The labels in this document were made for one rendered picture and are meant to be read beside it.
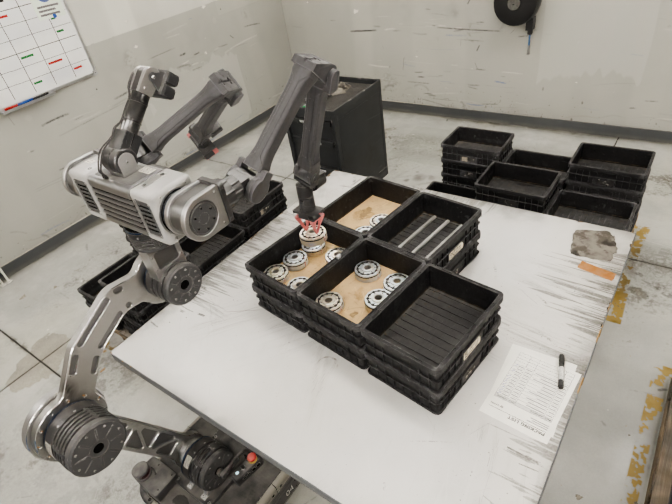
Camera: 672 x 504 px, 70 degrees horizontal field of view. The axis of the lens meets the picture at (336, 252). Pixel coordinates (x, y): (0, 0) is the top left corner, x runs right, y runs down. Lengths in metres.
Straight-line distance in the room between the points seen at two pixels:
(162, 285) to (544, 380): 1.25
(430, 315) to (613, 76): 3.36
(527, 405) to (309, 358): 0.75
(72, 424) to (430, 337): 1.11
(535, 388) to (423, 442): 0.41
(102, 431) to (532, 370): 1.34
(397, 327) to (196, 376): 0.77
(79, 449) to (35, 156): 3.14
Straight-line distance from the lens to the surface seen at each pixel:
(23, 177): 4.42
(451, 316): 1.73
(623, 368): 2.80
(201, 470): 2.05
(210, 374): 1.90
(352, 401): 1.68
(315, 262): 2.01
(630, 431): 2.59
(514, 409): 1.67
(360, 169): 3.64
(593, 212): 3.12
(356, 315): 1.75
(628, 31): 4.62
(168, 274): 1.56
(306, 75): 1.36
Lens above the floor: 2.07
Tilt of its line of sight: 37 degrees down
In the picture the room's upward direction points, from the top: 10 degrees counter-clockwise
